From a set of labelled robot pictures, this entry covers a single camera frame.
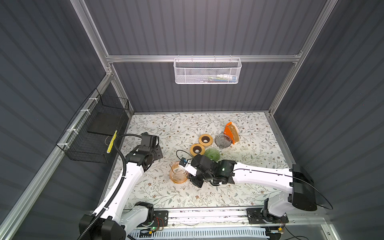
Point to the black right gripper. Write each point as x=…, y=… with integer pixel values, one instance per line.
x=194, y=181

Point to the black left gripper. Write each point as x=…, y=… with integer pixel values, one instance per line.
x=159, y=154

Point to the wooden dripper ring stand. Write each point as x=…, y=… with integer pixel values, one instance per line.
x=197, y=149

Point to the grey glass dripper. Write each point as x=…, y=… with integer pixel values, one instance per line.
x=223, y=141

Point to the orange glass carafe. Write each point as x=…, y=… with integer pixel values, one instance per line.
x=178, y=175

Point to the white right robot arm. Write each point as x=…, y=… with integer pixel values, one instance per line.
x=296, y=187

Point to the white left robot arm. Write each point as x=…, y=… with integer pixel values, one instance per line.
x=107, y=221

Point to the green glass dripper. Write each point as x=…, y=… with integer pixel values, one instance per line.
x=213, y=154

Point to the orange coffee filter holder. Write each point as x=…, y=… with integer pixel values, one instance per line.
x=232, y=131

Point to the yellow green striped stick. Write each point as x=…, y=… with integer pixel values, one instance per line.
x=111, y=144

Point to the floral table mat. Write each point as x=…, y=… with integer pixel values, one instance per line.
x=178, y=132

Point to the black flat box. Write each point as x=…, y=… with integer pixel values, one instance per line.
x=104, y=124

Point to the markers in white basket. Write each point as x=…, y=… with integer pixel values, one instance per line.
x=225, y=78

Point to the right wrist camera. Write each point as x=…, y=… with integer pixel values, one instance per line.
x=187, y=166

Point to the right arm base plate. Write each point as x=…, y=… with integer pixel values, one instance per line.
x=259, y=216

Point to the black wire basket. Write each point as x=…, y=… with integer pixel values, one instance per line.
x=92, y=137

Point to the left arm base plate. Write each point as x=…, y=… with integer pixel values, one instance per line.
x=160, y=219

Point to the white wire mesh basket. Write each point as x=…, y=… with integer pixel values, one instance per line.
x=189, y=71

